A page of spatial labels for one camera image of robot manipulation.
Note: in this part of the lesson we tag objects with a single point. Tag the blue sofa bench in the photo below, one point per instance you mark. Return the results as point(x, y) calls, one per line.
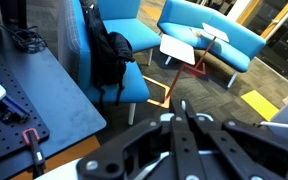
point(184, 19)

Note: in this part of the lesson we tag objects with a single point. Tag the black perforated workbench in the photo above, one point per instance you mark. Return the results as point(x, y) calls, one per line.
point(58, 109)

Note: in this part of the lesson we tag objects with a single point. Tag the red handled clamp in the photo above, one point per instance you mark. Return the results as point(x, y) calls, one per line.
point(31, 139)

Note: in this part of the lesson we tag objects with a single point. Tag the blue sofa chair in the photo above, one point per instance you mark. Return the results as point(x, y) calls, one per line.
point(74, 53)

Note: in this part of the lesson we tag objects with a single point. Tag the white side table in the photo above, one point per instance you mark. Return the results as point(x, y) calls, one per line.
point(182, 50)

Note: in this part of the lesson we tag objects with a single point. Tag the black backpack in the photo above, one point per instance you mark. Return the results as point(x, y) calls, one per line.
point(110, 52)

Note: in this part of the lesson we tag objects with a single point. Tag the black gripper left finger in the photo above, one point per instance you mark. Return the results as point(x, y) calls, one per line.
point(123, 157)

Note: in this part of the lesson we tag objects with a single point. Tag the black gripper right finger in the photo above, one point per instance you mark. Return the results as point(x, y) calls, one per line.
point(248, 152)

